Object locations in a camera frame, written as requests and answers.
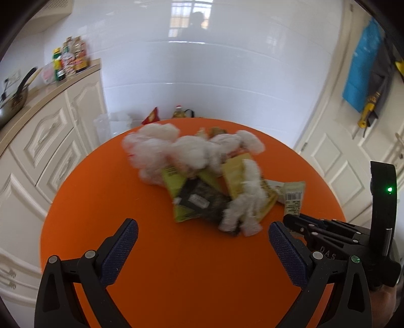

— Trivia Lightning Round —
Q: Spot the wall socket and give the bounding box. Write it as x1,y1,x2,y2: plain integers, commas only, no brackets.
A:
3,70,22,87

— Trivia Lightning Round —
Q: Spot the yellow-green snack wrapper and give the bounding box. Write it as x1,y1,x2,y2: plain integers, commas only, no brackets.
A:
162,166,204,223

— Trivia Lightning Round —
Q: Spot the large white cotton clump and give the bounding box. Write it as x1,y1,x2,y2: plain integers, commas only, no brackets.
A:
122,123,179,187

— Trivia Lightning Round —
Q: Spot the green yellow bottle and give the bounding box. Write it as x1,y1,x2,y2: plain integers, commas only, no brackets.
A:
52,47,66,82

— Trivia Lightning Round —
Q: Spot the white labelled wrapper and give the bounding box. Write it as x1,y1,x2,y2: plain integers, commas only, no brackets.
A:
267,180,307,216

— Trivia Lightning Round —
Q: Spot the clear plastic bag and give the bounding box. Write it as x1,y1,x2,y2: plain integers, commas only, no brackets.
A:
40,62,57,86

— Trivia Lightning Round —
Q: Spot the cream wall cabinet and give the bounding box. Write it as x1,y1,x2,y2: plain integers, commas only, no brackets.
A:
36,0,72,33

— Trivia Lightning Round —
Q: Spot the black snack wrapper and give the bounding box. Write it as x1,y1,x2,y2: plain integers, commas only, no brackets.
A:
173,178,232,223

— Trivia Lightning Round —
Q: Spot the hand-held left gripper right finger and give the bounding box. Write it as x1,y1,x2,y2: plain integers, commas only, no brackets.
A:
268,221,373,328

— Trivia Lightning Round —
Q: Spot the door handle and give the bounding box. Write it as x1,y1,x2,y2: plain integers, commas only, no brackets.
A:
394,132,404,165

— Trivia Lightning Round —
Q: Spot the white plastic container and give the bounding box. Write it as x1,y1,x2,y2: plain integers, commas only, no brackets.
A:
110,111,134,137

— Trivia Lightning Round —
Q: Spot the person's right forearm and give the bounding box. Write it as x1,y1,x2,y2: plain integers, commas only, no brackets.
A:
371,285,401,328

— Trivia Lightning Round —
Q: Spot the small yellow snack wrapper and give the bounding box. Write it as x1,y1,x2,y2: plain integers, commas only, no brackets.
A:
255,183,278,225

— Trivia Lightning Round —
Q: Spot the cream kitchen cabinet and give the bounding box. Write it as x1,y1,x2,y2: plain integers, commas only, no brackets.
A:
0,58,111,316

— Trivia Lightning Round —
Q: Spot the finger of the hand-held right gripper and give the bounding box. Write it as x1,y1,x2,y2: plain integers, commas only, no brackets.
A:
283,214,319,242
299,214,371,245

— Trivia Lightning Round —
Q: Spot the yellow black hanging item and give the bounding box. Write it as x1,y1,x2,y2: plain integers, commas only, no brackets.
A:
357,91,379,129

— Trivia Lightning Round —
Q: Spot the frying pan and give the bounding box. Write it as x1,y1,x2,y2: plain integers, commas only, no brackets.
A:
0,67,38,128

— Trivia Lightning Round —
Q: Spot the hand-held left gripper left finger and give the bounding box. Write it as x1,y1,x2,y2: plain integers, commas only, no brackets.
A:
34,218,139,328

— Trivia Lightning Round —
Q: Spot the blue hanging cloth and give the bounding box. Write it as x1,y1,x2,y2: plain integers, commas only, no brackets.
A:
343,18,383,113

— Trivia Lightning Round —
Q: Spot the white panel door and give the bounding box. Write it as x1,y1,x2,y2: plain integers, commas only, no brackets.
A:
292,0,404,228

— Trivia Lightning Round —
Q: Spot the grey hanging cloth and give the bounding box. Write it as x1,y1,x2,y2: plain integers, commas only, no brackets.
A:
363,38,396,128

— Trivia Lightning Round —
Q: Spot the red bag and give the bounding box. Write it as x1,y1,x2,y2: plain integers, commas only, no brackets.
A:
141,107,162,125

